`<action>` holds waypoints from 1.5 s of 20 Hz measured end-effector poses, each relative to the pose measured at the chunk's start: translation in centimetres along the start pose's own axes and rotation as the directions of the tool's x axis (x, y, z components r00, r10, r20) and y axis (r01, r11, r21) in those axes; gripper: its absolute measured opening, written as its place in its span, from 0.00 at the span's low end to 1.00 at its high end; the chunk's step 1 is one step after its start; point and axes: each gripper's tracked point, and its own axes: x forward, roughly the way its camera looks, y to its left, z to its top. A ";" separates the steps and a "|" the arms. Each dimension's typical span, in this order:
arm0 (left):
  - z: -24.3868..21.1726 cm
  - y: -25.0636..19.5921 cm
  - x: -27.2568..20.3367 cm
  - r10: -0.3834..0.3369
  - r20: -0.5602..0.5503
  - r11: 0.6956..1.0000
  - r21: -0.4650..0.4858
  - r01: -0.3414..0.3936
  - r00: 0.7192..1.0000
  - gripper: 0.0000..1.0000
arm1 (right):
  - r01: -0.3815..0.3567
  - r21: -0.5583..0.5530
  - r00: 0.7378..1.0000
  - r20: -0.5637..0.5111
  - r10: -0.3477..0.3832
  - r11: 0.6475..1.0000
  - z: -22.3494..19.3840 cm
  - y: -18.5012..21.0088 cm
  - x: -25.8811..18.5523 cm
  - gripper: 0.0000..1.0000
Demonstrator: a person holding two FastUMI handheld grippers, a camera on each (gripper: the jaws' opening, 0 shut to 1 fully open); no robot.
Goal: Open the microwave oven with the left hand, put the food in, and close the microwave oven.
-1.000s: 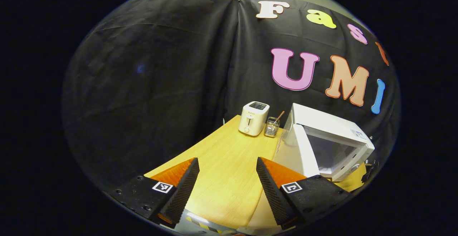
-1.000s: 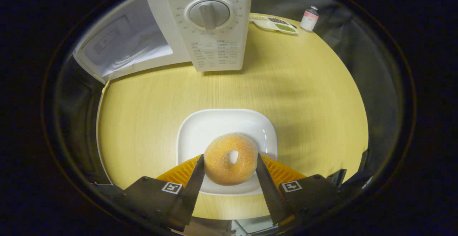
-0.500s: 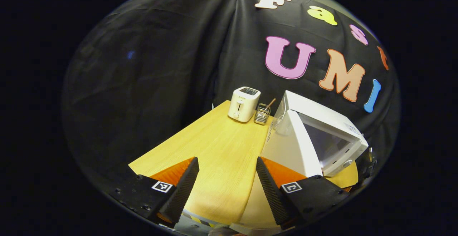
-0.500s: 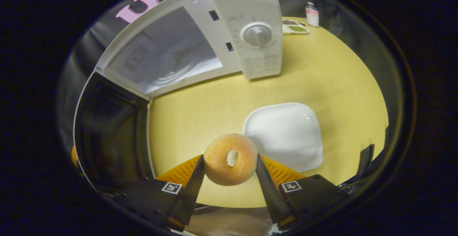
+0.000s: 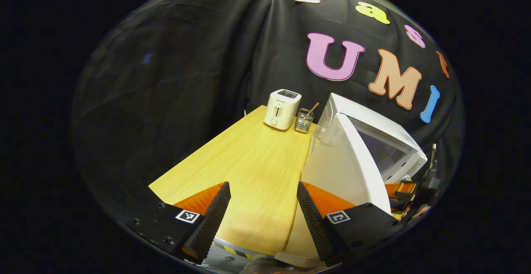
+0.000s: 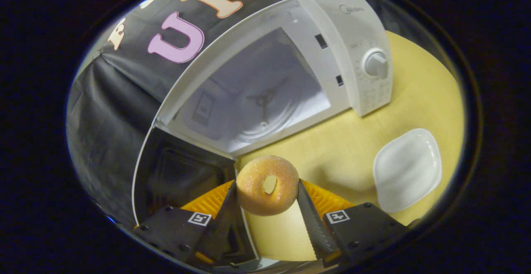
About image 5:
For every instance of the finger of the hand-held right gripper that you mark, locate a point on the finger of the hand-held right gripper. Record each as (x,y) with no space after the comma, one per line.
(400,188)

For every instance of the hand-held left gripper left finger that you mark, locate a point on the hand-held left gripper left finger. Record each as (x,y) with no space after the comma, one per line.
(209,224)

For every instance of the white microwave oven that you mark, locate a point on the white microwave oven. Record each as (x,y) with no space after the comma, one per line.
(344,162)

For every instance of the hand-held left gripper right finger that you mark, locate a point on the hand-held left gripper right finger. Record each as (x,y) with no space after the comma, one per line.
(317,224)

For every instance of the white toaster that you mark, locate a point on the white toaster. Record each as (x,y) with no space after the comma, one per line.
(280,112)

